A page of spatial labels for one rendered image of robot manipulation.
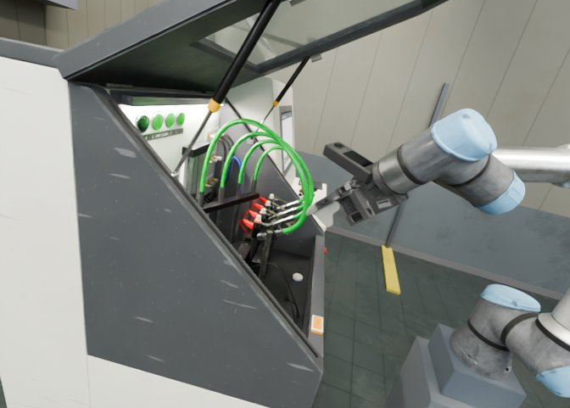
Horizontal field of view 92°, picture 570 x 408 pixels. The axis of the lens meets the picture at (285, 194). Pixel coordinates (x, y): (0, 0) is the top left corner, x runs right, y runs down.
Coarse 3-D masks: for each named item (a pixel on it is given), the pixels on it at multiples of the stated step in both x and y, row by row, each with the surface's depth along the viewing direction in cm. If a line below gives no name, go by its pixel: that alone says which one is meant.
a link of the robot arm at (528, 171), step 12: (504, 156) 55; (516, 156) 55; (528, 156) 56; (540, 156) 56; (552, 156) 56; (564, 156) 57; (516, 168) 55; (528, 168) 56; (540, 168) 56; (552, 168) 56; (564, 168) 57; (528, 180) 58; (540, 180) 58; (552, 180) 58; (564, 180) 59
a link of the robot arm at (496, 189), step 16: (496, 160) 41; (480, 176) 40; (496, 176) 41; (512, 176) 42; (464, 192) 43; (480, 192) 42; (496, 192) 42; (512, 192) 42; (480, 208) 45; (496, 208) 44; (512, 208) 44
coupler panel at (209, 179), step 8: (208, 120) 102; (216, 120) 110; (208, 128) 103; (216, 128) 111; (208, 136) 104; (216, 144) 116; (216, 160) 112; (208, 168) 113; (208, 176) 115; (208, 184) 111; (208, 192) 119
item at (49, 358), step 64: (0, 64) 49; (0, 128) 53; (64, 128) 51; (0, 192) 58; (64, 192) 56; (0, 256) 64; (64, 256) 61; (0, 320) 71; (64, 320) 68; (64, 384) 76
